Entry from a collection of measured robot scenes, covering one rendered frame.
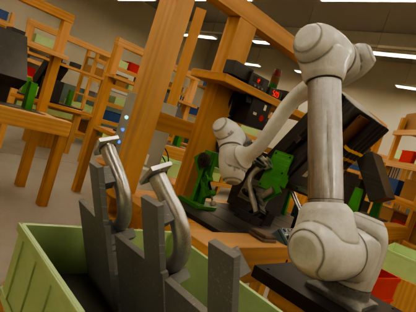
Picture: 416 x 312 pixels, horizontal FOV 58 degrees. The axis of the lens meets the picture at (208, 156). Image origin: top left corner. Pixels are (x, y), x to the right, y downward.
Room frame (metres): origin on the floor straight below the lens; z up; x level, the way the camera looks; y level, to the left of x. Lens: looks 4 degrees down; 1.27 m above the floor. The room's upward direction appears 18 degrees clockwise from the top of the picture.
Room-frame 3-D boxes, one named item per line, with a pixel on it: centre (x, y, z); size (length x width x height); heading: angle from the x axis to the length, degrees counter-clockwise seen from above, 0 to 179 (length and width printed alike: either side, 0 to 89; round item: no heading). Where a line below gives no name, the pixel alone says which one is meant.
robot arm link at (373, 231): (1.16, -0.54, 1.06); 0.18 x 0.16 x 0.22; 133
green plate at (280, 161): (1.88, -0.37, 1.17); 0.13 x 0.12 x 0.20; 136
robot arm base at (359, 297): (1.18, -0.56, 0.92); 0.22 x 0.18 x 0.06; 137
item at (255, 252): (1.78, -0.58, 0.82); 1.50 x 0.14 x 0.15; 136
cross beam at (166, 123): (2.24, -0.11, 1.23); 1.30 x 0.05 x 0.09; 136
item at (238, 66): (1.92, -0.01, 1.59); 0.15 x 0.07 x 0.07; 136
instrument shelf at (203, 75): (2.16, -0.19, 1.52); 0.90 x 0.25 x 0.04; 136
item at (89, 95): (9.63, 2.33, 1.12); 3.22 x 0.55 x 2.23; 139
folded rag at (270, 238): (1.54, -0.32, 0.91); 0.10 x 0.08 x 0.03; 36
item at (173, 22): (2.19, -0.16, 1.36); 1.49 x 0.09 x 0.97; 136
